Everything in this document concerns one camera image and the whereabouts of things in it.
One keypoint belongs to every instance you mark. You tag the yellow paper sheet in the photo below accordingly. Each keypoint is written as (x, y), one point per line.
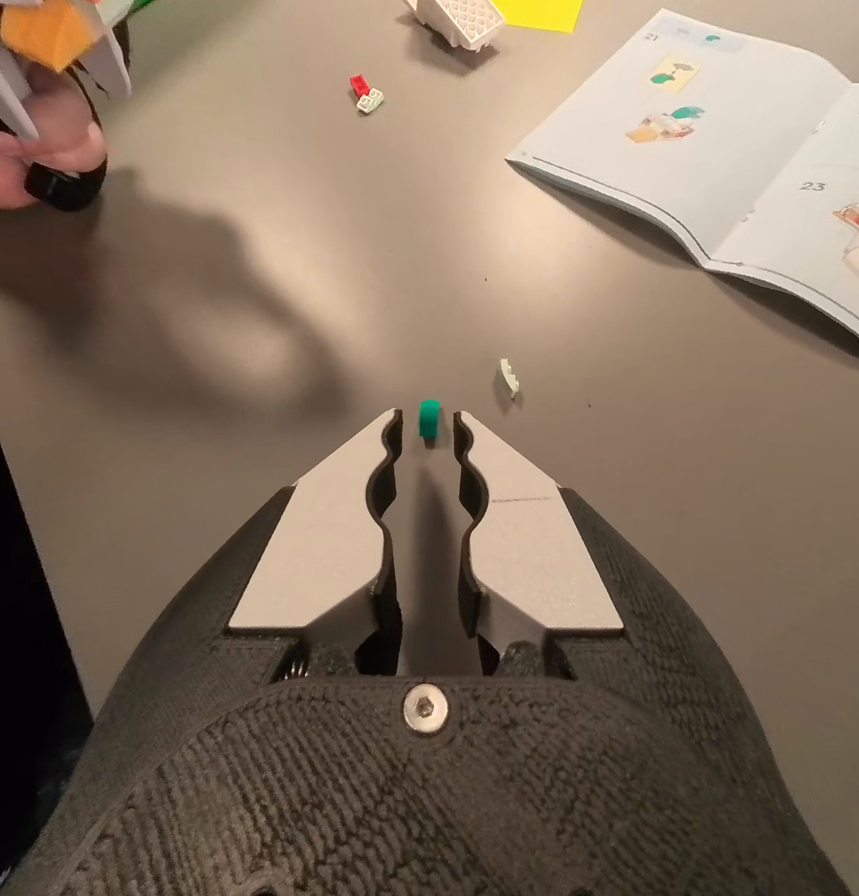
(541, 10)

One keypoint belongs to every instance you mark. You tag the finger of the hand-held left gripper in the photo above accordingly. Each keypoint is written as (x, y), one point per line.
(113, 59)
(6, 87)

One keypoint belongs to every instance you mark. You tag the pale green lego plate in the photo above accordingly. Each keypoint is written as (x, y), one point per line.
(370, 101)

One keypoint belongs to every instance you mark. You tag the person's left hand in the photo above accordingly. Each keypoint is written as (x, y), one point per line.
(23, 150)

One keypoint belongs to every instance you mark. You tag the pale curved lego piece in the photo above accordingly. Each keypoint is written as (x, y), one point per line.
(510, 378)

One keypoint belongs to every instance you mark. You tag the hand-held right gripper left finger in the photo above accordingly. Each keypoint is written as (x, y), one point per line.
(317, 546)

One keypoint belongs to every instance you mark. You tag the multicolour lego assembly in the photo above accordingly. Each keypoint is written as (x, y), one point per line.
(44, 35)

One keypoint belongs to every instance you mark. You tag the white lego assembly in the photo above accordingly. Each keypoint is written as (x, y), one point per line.
(457, 17)

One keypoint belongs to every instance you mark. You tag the teal lego piece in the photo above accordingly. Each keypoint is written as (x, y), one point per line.
(429, 420)

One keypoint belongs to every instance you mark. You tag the open instruction booklet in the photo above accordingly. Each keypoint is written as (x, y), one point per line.
(716, 140)

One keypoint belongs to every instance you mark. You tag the red lego plate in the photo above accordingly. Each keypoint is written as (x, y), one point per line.
(358, 84)

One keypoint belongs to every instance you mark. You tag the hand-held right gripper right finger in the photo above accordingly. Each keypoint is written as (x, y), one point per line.
(541, 560)

